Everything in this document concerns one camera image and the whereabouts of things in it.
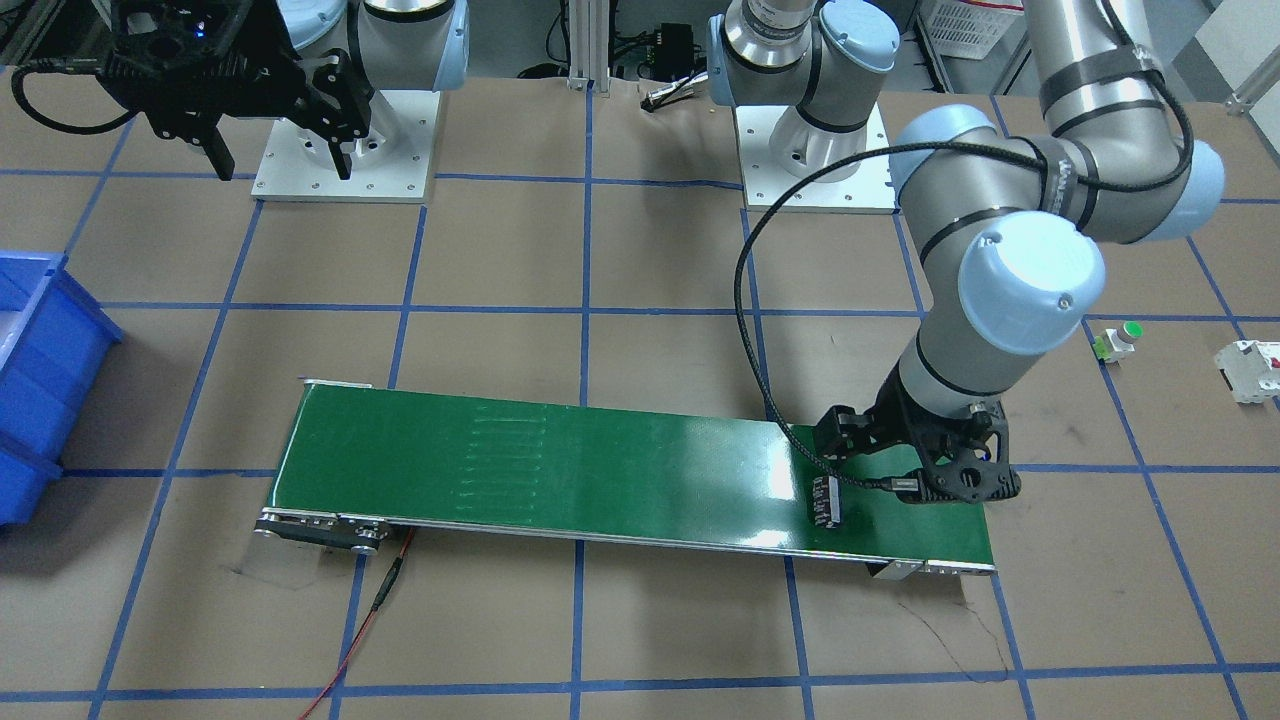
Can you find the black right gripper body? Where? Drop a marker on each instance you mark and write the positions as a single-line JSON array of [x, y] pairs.
[[283, 62]]

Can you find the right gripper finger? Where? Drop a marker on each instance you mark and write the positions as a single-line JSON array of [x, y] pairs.
[[339, 107], [208, 137]]

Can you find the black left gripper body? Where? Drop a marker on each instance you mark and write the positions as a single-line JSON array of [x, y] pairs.
[[889, 419]]

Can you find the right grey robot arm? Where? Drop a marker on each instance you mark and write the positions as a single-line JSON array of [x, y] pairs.
[[405, 45]]

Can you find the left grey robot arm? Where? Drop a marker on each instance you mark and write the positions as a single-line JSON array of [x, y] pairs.
[[1008, 229]]

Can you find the green push button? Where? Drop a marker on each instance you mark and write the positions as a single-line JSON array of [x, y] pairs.
[[1115, 344]]

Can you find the blue plastic bin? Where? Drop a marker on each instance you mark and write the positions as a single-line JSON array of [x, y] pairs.
[[54, 336]]

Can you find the red white circuit breaker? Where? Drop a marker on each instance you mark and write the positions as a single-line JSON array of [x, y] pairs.
[[1251, 370]]

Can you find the green conveyor belt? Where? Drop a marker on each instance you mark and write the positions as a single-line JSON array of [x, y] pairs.
[[359, 460]]

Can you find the aluminium frame post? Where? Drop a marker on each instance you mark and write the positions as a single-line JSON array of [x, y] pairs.
[[589, 23]]

